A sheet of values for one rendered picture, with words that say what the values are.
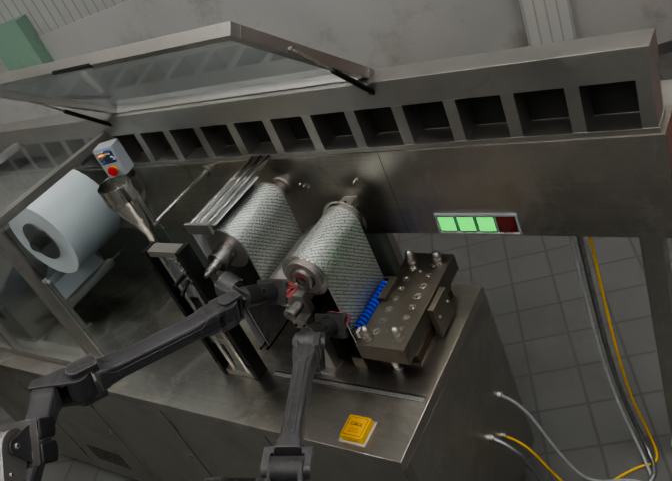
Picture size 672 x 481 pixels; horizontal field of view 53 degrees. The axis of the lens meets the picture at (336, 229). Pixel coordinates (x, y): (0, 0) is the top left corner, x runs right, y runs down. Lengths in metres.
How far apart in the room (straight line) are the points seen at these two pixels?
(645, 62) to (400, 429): 1.08
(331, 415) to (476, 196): 0.74
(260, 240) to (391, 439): 0.68
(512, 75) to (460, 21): 3.28
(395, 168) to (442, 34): 3.08
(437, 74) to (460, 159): 0.25
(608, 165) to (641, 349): 1.51
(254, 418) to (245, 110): 0.93
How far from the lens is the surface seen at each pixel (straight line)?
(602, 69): 1.60
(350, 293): 1.98
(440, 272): 2.07
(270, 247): 2.05
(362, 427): 1.89
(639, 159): 1.71
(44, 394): 1.64
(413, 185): 1.95
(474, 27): 4.95
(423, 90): 1.75
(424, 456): 1.93
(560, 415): 2.94
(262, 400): 2.15
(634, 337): 3.17
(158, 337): 1.68
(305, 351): 1.72
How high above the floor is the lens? 2.32
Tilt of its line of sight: 32 degrees down
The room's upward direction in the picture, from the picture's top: 25 degrees counter-clockwise
